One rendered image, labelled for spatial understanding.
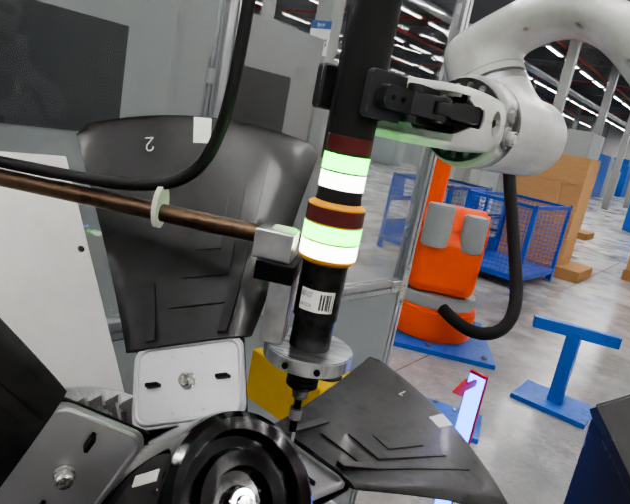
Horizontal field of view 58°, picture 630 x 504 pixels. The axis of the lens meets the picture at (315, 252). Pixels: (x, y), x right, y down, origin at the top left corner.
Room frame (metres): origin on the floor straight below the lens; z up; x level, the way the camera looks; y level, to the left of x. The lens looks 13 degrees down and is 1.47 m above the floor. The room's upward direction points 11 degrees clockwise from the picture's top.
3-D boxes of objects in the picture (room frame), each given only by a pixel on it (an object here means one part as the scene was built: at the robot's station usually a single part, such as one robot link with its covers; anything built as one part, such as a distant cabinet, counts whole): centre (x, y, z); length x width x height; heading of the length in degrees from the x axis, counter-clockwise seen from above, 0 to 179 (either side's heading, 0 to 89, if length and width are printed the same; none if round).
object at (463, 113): (0.46, -0.08, 1.49); 0.08 x 0.06 x 0.01; 19
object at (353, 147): (0.42, -0.01, 1.45); 0.03 x 0.03 x 0.01
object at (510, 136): (0.55, -0.12, 1.49); 0.09 x 0.03 x 0.08; 50
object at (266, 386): (0.89, -0.02, 1.02); 0.16 x 0.10 x 0.11; 49
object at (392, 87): (0.41, -0.04, 1.49); 0.07 x 0.03 x 0.03; 140
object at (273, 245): (0.42, 0.00, 1.33); 0.09 x 0.07 x 0.10; 84
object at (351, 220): (0.42, -0.01, 1.40); 0.04 x 0.04 x 0.01
